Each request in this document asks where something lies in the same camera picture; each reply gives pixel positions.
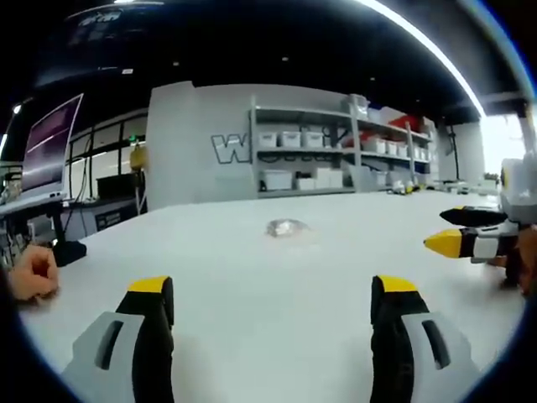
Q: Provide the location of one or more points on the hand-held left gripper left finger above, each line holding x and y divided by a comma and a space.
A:
126, 336

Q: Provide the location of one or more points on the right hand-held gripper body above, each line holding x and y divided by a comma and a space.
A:
520, 193

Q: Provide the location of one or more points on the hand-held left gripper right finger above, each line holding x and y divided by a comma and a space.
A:
411, 336

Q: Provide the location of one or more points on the clear resealable bag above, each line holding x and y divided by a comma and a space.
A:
285, 228

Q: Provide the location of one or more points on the person's right hand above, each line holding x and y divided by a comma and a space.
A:
528, 260

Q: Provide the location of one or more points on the small yellow black object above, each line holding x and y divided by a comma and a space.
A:
406, 189

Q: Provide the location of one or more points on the black monitor stand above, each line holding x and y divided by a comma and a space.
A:
67, 247

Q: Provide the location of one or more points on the grey metal shelf unit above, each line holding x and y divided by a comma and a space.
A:
354, 155

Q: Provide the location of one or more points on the black box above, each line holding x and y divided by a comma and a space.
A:
117, 186

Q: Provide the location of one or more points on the ceiling light strip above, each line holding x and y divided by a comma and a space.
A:
432, 50

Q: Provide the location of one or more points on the yellow hanging object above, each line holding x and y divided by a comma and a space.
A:
138, 158

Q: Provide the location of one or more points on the row of white storage bins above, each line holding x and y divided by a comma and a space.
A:
291, 138

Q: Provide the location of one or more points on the white partition panel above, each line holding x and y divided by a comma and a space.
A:
193, 147

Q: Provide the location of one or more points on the computer monitor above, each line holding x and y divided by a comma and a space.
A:
48, 142

